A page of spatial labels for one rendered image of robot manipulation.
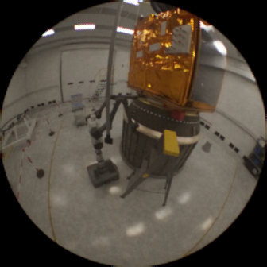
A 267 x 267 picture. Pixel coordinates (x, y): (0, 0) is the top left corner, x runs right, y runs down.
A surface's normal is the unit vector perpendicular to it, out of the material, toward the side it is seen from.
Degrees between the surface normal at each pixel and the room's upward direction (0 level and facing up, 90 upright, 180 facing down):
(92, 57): 90
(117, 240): 0
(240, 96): 90
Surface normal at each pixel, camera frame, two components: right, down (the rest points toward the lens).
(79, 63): 0.44, 0.55
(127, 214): 0.11, -0.83
